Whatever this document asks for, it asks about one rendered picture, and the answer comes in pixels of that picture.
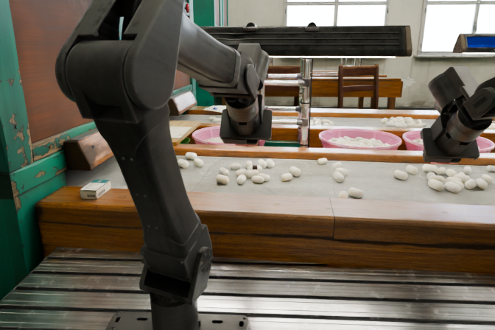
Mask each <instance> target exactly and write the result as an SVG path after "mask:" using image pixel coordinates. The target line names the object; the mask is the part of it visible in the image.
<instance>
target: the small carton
mask: <svg viewBox="0 0 495 330"><path fill-rule="evenodd" d="M109 189H111V187H110V180H93V181H92V182H90V183H89V184H88V185H86V186H84V187H83V188H81V190H80V196H81V199H94V200H97V199H98V198H99V197H101V196H102V195H103V194H104V193H106V192H107V191H108V190H109Z"/></svg>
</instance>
